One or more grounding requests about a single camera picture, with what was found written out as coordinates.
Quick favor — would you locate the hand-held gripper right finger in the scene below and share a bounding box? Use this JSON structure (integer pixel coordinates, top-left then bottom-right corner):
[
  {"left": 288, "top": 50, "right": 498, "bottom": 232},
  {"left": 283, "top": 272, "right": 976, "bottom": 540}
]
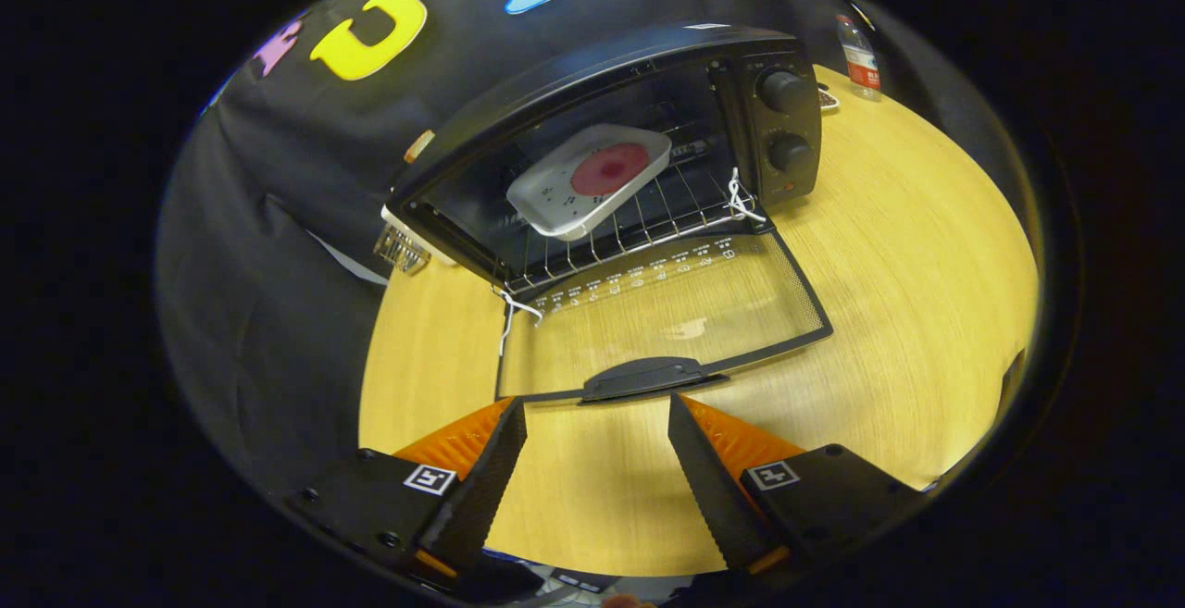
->
[{"left": 667, "top": 392, "right": 927, "bottom": 577}]

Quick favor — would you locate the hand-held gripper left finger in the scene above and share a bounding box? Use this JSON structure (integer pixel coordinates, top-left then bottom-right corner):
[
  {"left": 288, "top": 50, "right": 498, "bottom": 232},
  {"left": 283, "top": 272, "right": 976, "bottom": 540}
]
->
[{"left": 287, "top": 397, "right": 529, "bottom": 590}]

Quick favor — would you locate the white food tray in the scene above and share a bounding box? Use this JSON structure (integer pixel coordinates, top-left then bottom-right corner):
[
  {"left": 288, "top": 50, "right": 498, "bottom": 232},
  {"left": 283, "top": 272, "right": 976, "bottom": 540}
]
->
[{"left": 505, "top": 123, "right": 674, "bottom": 242}]

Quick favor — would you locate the pink ham slice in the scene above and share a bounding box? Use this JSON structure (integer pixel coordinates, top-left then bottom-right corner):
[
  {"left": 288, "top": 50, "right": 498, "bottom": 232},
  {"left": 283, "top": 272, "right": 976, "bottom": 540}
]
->
[{"left": 570, "top": 143, "right": 651, "bottom": 197}]

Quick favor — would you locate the black toaster oven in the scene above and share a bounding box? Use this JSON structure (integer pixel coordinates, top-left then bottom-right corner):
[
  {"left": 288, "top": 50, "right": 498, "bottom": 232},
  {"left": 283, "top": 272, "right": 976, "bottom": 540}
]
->
[{"left": 384, "top": 23, "right": 834, "bottom": 403}]

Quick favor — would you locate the clear plastic water bottle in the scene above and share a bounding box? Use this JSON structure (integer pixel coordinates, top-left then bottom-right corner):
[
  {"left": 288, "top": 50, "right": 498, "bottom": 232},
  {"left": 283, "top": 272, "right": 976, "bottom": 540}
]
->
[{"left": 836, "top": 14, "right": 883, "bottom": 102}]

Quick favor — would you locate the white string tie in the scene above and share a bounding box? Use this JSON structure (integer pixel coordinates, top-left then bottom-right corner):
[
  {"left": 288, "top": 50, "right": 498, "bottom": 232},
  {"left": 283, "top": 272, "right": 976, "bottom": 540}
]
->
[
  {"left": 491, "top": 286, "right": 545, "bottom": 357},
  {"left": 727, "top": 167, "right": 769, "bottom": 225}
]

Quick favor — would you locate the wire mesh utensil holder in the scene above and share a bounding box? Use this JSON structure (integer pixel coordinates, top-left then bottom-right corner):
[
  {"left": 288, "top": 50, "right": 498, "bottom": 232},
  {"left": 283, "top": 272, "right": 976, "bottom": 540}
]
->
[{"left": 373, "top": 224, "right": 432, "bottom": 276}]

